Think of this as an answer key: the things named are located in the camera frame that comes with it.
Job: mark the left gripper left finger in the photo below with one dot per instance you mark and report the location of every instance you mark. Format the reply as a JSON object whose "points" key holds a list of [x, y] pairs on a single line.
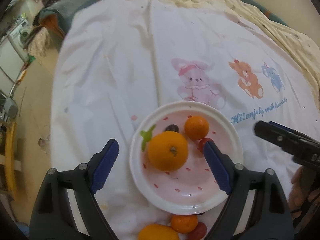
{"points": [[52, 216]]}

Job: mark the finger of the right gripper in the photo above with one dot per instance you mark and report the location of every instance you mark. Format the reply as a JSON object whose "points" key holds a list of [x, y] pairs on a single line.
{"points": [[284, 139], [282, 127]]}

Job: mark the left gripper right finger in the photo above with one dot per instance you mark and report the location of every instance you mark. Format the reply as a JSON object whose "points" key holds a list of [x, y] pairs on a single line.
{"points": [[269, 217]]}

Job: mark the red cherry tomato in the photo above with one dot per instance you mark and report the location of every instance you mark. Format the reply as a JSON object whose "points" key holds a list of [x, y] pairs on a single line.
{"points": [[198, 233], [202, 143]]}

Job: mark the small mandarin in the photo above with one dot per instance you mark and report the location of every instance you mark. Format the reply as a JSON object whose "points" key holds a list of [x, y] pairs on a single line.
{"points": [[184, 223], [196, 127]]}

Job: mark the large smooth orange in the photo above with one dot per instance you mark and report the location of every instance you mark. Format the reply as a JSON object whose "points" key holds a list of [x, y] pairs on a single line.
{"points": [[158, 231]]}

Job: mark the dark purple grape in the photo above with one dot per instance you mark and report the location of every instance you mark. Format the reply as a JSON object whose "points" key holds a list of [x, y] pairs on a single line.
{"points": [[172, 128]]}

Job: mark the large orange with stem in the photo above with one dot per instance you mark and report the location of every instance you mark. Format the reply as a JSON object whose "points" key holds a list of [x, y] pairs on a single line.
{"points": [[168, 151]]}

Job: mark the person's right hand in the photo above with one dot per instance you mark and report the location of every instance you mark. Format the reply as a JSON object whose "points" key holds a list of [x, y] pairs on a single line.
{"points": [[296, 196]]}

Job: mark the wooden yellow rack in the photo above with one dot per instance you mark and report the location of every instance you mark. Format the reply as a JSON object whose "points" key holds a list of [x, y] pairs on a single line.
{"points": [[7, 159]]}

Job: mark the teal headboard cushion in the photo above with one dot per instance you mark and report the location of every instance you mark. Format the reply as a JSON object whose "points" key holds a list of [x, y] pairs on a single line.
{"points": [[271, 16]]}

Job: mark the pink strawberry ceramic plate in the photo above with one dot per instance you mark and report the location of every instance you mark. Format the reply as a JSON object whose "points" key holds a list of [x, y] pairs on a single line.
{"points": [[191, 189]]}

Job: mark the green broom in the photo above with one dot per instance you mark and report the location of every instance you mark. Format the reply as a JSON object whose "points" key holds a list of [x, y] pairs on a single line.
{"points": [[21, 75]]}

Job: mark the white kitchen cabinets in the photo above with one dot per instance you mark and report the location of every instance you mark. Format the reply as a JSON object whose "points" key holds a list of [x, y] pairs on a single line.
{"points": [[11, 65]]}

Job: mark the white washing machine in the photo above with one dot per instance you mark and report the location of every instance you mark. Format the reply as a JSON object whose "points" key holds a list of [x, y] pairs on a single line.
{"points": [[18, 36]]}

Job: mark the pile of clothes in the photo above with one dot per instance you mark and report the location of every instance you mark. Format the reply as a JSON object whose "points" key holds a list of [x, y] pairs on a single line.
{"points": [[52, 23]]}

